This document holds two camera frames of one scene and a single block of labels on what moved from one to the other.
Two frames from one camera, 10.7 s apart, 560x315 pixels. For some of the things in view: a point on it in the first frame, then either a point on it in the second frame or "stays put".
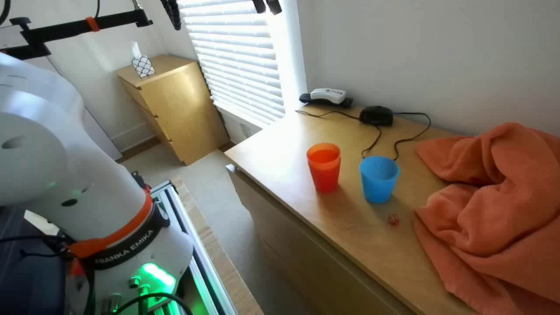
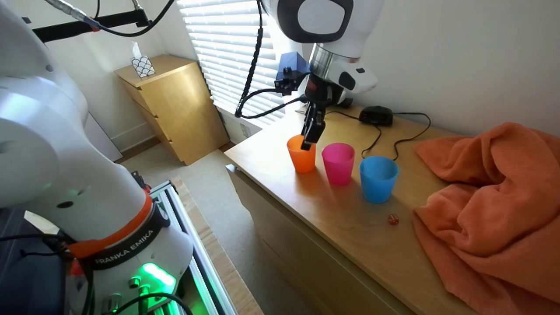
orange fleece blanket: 491,234 stays put
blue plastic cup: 379,176 stays put
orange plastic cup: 326,164 to 305,160
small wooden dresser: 183,106 stays put
